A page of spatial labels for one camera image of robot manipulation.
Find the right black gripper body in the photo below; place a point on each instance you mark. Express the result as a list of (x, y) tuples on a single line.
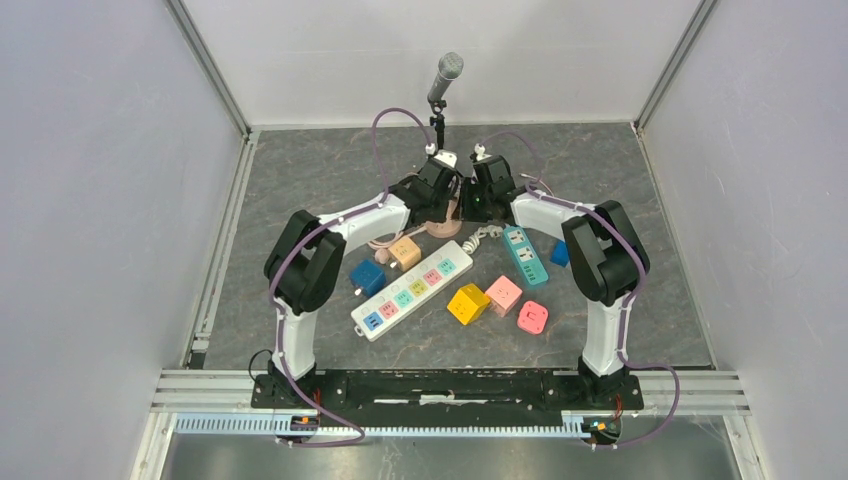
[(474, 203)]

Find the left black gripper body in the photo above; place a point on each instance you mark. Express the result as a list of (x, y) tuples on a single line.
[(441, 205)]

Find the beige cube plug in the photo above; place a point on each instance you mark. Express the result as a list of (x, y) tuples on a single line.
[(404, 254)]

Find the blue cube plug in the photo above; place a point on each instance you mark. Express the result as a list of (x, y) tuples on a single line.
[(367, 278)]

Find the pink cube plug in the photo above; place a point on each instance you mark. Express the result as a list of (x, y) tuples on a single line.
[(503, 295)]

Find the yellow cube plug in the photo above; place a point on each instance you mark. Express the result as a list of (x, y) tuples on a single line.
[(468, 304)]

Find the pink adapter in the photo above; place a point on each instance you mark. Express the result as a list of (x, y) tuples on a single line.
[(532, 317)]

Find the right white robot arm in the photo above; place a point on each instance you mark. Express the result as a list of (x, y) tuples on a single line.
[(608, 260)]

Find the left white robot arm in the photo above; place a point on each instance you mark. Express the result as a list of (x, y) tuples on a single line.
[(304, 264)]

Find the round pink socket base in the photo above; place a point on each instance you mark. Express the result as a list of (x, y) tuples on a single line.
[(447, 228)]

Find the white power strip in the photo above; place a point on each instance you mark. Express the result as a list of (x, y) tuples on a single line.
[(410, 291)]

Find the black tripod stand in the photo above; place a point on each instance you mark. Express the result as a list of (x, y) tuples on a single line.
[(437, 121)]

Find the teal power strip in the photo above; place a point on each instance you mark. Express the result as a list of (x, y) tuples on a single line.
[(525, 257)]

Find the blue green toy block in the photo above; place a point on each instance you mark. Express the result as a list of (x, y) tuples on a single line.
[(560, 255)]

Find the silver microphone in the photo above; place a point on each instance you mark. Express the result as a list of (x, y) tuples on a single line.
[(450, 66)]

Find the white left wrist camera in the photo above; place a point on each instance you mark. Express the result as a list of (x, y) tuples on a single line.
[(446, 157)]

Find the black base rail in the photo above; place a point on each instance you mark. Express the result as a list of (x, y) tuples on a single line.
[(523, 397)]

